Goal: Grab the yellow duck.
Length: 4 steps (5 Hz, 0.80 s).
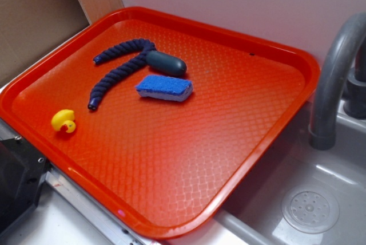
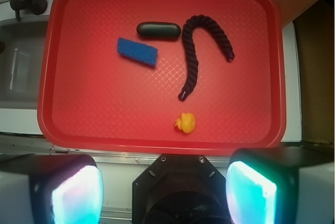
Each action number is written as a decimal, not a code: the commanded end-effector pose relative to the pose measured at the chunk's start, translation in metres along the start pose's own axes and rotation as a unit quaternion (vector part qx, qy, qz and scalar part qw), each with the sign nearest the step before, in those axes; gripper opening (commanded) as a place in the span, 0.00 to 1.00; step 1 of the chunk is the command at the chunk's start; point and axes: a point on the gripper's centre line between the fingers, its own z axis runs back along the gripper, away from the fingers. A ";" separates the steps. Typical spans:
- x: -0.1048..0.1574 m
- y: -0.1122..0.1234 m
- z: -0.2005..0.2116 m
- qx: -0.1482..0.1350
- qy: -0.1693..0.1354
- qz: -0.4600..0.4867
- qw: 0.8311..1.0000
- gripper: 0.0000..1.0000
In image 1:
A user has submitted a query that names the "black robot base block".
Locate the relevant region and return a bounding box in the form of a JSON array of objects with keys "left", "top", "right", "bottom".
[{"left": 1, "top": 136, "right": 49, "bottom": 237}]

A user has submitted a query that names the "yellow rubber duck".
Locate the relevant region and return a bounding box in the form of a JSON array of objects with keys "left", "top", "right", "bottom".
[{"left": 51, "top": 109, "right": 76, "bottom": 133}]

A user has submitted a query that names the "orange plastic tray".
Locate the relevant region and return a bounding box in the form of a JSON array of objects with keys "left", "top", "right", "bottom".
[{"left": 1, "top": 7, "right": 320, "bottom": 240}]

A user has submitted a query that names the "blue scrub sponge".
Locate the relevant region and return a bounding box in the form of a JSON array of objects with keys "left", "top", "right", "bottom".
[{"left": 136, "top": 75, "right": 193, "bottom": 102}]

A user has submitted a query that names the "grey plastic sink basin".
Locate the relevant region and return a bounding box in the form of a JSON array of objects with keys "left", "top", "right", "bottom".
[{"left": 216, "top": 104, "right": 365, "bottom": 244}]

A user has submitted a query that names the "sink drain strainer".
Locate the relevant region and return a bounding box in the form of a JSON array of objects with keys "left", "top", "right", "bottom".
[{"left": 281, "top": 187, "right": 340, "bottom": 234}]

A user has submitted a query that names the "grey toy faucet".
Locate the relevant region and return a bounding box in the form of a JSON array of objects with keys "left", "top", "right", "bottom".
[{"left": 308, "top": 12, "right": 365, "bottom": 150}]

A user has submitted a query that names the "dark teal capsule handle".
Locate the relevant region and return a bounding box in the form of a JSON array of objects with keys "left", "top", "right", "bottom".
[{"left": 146, "top": 51, "right": 187, "bottom": 77}]

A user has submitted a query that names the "navy blue rope toy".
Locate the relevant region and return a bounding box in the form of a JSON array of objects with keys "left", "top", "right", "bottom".
[{"left": 87, "top": 38, "right": 156, "bottom": 111}]

